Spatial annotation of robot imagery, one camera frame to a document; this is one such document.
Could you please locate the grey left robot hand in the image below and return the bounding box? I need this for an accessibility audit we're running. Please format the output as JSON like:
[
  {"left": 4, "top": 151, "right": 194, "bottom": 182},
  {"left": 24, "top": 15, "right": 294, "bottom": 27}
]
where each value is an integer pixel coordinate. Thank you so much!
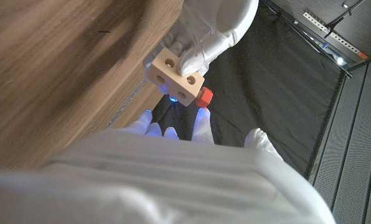
[{"left": 143, "top": 0, "right": 260, "bottom": 96}]

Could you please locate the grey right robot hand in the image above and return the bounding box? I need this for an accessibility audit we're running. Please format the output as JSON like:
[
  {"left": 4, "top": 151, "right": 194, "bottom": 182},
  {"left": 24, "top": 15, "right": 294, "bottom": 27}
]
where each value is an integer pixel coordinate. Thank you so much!
[{"left": 0, "top": 107, "right": 336, "bottom": 224}]

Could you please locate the small wooden block with holes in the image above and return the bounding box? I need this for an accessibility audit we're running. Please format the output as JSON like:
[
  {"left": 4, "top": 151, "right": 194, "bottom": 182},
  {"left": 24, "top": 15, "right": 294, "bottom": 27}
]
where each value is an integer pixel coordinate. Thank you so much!
[{"left": 146, "top": 47, "right": 205, "bottom": 108}]

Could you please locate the red-headed wooden screw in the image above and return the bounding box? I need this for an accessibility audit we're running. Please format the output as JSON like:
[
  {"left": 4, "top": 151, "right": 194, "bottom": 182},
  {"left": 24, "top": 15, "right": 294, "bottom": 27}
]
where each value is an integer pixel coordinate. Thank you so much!
[{"left": 195, "top": 86, "right": 214, "bottom": 109}]

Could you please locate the black backdrop curtain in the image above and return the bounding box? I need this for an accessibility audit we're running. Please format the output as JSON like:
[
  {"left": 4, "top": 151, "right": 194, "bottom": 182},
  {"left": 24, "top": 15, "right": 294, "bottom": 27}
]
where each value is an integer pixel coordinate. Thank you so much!
[{"left": 151, "top": 0, "right": 345, "bottom": 180}]

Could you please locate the black backdrop stand pole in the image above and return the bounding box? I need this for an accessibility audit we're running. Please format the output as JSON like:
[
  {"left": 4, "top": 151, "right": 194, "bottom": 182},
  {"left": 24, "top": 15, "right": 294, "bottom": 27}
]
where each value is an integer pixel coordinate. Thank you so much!
[{"left": 261, "top": 0, "right": 354, "bottom": 78}]

